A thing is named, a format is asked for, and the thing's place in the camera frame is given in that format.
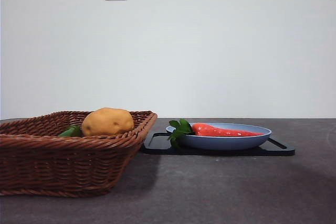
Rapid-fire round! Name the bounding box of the green pepper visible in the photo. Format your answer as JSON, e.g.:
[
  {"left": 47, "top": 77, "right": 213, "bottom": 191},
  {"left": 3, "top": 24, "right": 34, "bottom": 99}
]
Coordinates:
[{"left": 58, "top": 125, "right": 83, "bottom": 137}]

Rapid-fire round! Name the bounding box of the orange carrot with green leaves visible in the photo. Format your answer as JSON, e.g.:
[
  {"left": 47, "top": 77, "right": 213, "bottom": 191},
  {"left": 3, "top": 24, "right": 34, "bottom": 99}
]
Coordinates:
[{"left": 167, "top": 119, "right": 265, "bottom": 149}]

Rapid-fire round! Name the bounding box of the yellow-brown potato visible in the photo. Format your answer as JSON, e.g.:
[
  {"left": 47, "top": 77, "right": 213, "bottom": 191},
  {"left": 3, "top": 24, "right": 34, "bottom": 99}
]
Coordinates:
[{"left": 81, "top": 107, "right": 135, "bottom": 137}]

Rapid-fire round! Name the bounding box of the black tray with handles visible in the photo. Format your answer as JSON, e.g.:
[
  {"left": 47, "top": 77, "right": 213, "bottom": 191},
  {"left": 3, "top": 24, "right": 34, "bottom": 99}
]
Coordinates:
[{"left": 140, "top": 131, "right": 296, "bottom": 156}]

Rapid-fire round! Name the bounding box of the brown wicker basket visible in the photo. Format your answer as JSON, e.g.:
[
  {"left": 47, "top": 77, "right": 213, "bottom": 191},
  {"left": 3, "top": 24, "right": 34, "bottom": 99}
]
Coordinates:
[{"left": 0, "top": 110, "right": 158, "bottom": 198}]

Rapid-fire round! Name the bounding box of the blue round plate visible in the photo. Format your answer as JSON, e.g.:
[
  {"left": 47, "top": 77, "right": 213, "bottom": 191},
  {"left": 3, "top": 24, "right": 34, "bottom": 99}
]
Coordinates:
[{"left": 165, "top": 122, "right": 272, "bottom": 151}]

